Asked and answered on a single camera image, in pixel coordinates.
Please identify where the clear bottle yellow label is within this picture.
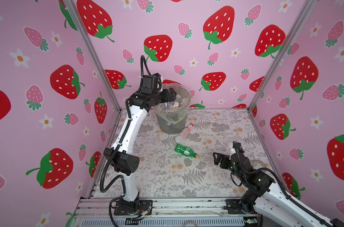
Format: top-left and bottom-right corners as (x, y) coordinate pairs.
(171, 95), (181, 110)

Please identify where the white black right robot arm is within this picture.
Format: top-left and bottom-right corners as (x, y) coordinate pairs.
(213, 152), (344, 227)

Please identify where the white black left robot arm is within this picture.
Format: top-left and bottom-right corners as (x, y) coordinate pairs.
(100, 88), (177, 213)

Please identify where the clear green bin liner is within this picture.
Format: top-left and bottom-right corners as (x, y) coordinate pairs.
(154, 82), (191, 126)

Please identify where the silver mesh waste bin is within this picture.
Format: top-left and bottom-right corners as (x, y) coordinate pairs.
(154, 83), (191, 134)

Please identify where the green Sprite bottle yellow cap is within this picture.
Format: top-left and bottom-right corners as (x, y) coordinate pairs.
(174, 144), (199, 159)

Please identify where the white bottle red cap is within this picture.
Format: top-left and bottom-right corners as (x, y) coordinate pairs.
(175, 124), (195, 144)

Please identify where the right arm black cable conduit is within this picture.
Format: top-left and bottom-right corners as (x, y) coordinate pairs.
(231, 141), (341, 227)

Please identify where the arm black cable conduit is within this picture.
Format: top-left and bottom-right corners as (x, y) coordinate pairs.
(99, 54), (153, 227)
(231, 141), (341, 227)

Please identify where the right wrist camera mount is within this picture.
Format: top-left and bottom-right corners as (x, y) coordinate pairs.
(228, 141), (244, 157)

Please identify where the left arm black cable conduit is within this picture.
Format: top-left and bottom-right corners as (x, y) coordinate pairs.
(99, 54), (153, 227)

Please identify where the aluminium frame post left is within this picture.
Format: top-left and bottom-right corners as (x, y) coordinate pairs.
(64, 0), (121, 113)

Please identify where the aluminium frame post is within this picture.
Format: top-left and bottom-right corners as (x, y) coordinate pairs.
(64, 0), (121, 113)
(247, 0), (317, 114)

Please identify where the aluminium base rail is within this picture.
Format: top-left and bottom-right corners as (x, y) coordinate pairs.
(71, 197), (263, 227)

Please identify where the aluminium frame post right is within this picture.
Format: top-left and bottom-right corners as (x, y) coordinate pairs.
(247, 0), (317, 114)

